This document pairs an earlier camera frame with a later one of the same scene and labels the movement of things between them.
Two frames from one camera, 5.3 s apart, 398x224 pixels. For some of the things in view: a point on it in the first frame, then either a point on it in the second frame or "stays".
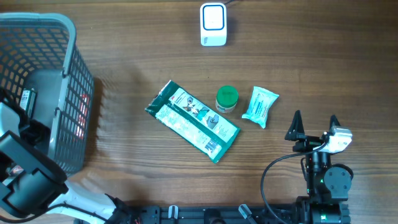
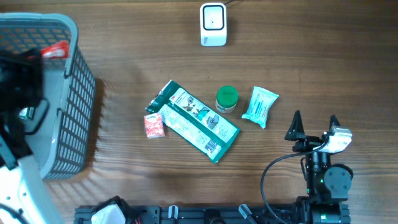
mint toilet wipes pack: [259, 109] stays
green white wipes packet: [201, 126] stays
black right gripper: [296, 132] stays
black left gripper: [42, 131] → [29, 63]
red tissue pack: [83, 116] → [154, 126]
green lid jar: [226, 98] stays
